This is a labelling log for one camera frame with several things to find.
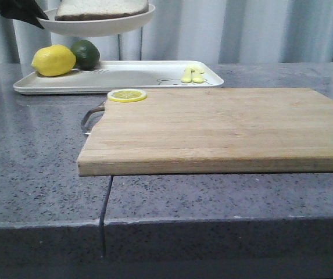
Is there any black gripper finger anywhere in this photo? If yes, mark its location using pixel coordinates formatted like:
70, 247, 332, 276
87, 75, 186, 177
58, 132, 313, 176
0, 0, 48, 29

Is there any bread slice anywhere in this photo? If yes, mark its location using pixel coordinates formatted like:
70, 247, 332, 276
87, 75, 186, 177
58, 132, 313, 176
55, 0, 149, 21

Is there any white round plate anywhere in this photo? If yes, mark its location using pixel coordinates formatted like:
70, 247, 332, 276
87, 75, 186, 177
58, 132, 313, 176
37, 4, 156, 37

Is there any white rectangular tray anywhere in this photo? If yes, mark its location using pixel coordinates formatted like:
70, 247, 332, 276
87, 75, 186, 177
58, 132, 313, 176
13, 60, 224, 95

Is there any front yellow lemon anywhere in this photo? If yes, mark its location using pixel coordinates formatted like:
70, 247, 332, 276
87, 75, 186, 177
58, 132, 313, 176
31, 44, 76, 77

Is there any green lime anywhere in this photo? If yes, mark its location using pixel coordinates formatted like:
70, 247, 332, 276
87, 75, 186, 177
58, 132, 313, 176
70, 40, 100, 70

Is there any lemon slice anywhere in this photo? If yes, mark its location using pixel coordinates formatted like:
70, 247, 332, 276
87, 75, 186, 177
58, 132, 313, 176
107, 88, 148, 102

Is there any grey curtain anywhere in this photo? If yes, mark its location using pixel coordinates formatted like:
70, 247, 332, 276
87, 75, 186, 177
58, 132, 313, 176
0, 0, 333, 65

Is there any wooden cutting board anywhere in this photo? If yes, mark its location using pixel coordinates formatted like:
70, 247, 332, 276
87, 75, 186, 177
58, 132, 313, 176
77, 88, 333, 176

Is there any metal cutting board handle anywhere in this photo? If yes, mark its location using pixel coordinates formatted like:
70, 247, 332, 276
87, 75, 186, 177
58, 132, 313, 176
80, 101, 106, 136

